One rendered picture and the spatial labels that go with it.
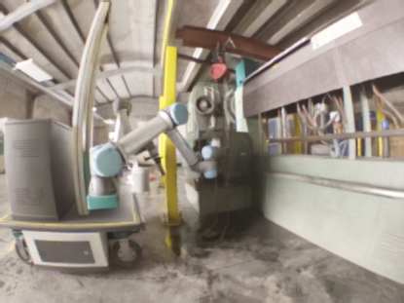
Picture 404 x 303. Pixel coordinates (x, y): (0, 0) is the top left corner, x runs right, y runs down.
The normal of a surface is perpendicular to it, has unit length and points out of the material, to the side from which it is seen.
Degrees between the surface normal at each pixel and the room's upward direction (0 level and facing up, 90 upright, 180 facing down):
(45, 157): 90
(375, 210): 90
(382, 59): 90
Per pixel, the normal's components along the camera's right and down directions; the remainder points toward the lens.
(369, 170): -0.96, 0.02
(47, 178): 0.45, 0.00
